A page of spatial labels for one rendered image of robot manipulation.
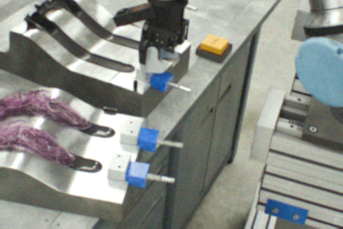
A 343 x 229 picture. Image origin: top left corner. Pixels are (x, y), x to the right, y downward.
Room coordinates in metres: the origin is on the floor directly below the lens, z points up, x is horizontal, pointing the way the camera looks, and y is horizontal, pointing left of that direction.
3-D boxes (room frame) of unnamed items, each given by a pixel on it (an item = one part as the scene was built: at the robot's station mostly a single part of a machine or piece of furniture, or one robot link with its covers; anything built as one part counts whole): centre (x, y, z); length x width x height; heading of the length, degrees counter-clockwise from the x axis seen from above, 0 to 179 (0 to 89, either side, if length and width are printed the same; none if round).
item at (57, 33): (1.25, 0.23, 0.92); 0.35 x 0.16 x 0.09; 66
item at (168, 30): (1.11, 0.03, 1.05); 0.09 x 0.08 x 0.12; 66
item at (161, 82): (1.10, 0.01, 0.89); 0.13 x 0.05 x 0.05; 66
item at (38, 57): (1.27, 0.24, 0.87); 0.50 x 0.26 x 0.14; 66
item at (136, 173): (0.83, 0.04, 0.86); 0.13 x 0.05 x 0.05; 84
